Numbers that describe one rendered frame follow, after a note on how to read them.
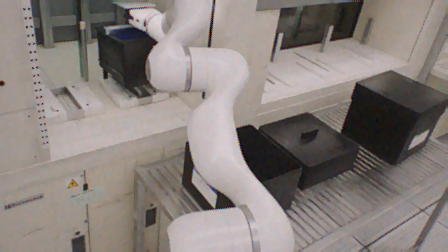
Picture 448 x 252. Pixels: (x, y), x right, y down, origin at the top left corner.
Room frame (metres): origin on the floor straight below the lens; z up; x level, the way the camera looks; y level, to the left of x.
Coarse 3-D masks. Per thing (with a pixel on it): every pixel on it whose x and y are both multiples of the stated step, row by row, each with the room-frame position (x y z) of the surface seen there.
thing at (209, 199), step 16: (240, 128) 1.19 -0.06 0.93; (240, 144) 1.20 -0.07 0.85; (256, 144) 1.18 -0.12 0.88; (272, 144) 1.12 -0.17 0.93; (192, 160) 1.00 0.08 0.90; (256, 160) 1.16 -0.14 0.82; (272, 160) 1.11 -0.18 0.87; (288, 160) 1.06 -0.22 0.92; (192, 176) 1.00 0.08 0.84; (256, 176) 1.11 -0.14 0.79; (272, 176) 1.09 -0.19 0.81; (288, 176) 0.97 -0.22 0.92; (192, 192) 0.99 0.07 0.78; (208, 192) 0.92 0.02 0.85; (272, 192) 0.94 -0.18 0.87; (288, 192) 0.98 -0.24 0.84; (208, 208) 0.91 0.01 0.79; (224, 208) 0.86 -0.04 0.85; (288, 208) 1.00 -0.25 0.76
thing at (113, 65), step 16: (128, 0) 1.46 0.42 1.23; (96, 32) 1.42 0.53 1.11; (112, 48) 1.33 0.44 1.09; (128, 48) 1.29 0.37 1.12; (144, 48) 1.33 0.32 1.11; (112, 64) 1.33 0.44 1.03; (128, 64) 1.28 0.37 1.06; (144, 64) 1.33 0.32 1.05; (128, 80) 1.28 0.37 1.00; (144, 80) 1.32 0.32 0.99
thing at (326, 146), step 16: (272, 128) 1.33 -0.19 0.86; (288, 128) 1.34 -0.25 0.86; (304, 128) 1.36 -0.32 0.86; (320, 128) 1.38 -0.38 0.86; (288, 144) 1.23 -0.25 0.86; (304, 144) 1.25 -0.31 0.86; (320, 144) 1.26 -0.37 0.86; (336, 144) 1.28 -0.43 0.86; (352, 144) 1.30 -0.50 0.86; (304, 160) 1.15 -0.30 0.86; (320, 160) 1.16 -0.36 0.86; (336, 160) 1.20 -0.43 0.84; (352, 160) 1.27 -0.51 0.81; (304, 176) 1.11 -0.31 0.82; (320, 176) 1.16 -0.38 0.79
